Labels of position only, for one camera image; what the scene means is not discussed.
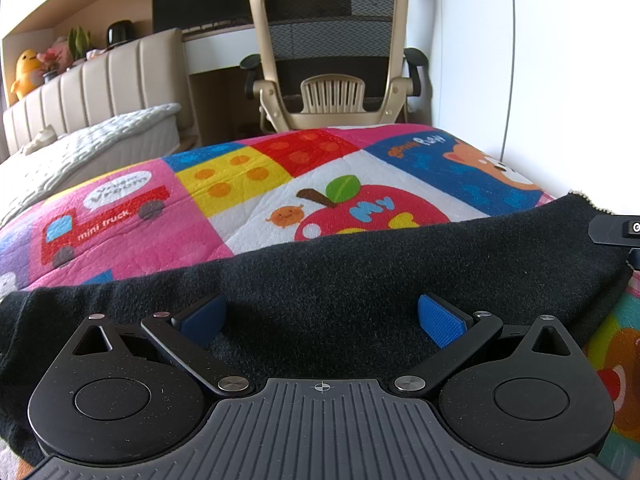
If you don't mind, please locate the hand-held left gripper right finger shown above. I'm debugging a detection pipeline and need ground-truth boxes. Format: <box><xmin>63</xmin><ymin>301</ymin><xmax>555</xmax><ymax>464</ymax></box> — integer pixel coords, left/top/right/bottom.
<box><xmin>392</xmin><ymin>294</ymin><xmax>584</xmax><ymax>397</ymax></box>

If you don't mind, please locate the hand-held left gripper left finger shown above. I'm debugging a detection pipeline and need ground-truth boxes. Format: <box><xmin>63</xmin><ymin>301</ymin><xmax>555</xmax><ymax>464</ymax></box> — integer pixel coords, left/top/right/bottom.
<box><xmin>62</xmin><ymin>294</ymin><xmax>256</xmax><ymax>397</ymax></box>

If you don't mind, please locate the black knit garment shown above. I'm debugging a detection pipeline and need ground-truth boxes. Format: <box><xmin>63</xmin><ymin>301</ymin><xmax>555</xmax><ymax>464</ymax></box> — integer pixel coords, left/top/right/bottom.
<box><xmin>0</xmin><ymin>192</ymin><xmax>636</xmax><ymax>466</ymax></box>

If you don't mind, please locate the colourful printed blanket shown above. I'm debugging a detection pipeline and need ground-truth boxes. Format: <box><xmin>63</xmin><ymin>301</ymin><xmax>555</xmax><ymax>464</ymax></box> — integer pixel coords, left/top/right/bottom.
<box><xmin>0</xmin><ymin>127</ymin><xmax>640</xmax><ymax>480</ymax></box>

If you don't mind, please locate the small beige cloth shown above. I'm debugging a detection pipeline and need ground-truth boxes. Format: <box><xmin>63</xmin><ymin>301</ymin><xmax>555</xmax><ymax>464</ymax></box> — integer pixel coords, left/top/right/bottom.
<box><xmin>24</xmin><ymin>130</ymin><xmax>57</xmax><ymax>155</ymax></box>

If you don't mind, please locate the bed with white quilt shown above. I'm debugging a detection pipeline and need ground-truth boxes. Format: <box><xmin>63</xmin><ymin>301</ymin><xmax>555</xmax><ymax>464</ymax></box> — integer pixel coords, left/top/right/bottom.
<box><xmin>2</xmin><ymin>27</ymin><xmax>193</xmax><ymax>161</ymax></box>

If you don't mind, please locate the white desk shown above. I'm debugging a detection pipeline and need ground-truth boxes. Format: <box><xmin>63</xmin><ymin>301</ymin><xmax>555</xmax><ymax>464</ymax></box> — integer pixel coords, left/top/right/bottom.
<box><xmin>181</xmin><ymin>22</ymin><xmax>271</xmax><ymax>148</ymax></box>

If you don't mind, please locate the black round speaker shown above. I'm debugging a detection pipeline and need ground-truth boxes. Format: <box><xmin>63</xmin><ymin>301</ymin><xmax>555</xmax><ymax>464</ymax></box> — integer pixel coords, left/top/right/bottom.
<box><xmin>107</xmin><ymin>21</ymin><xmax>132</xmax><ymax>48</ymax></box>

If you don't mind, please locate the green potted plant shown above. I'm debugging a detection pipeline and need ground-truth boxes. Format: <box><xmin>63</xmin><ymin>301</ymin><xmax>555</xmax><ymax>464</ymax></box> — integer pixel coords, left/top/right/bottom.
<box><xmin>67</xmin><ymin>26</ymin><xmax>94</xmax><ymax>62</ymax></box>

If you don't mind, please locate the pink flower decoration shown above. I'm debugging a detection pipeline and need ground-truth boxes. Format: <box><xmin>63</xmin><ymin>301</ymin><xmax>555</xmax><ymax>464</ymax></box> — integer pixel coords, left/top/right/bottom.
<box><xmin>42</xmin><ymin>37</ymin><xmax>71</xmax><ymax>83</ymax></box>

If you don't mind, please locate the yellow plush toy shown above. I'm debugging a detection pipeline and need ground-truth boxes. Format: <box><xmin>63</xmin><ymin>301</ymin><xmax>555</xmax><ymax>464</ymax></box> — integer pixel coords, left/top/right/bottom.
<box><xmin>10</xmin><ymin>49</ymin><xmax>46</xmax><ymax>102</ymax></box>

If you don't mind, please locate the beige mesh office chair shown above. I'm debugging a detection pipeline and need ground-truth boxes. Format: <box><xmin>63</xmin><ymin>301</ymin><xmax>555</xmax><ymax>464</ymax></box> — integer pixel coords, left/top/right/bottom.
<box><xmin>239</xmin><ymin>0</ymin><xmax>429</xmax><ymax>133</ymax></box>

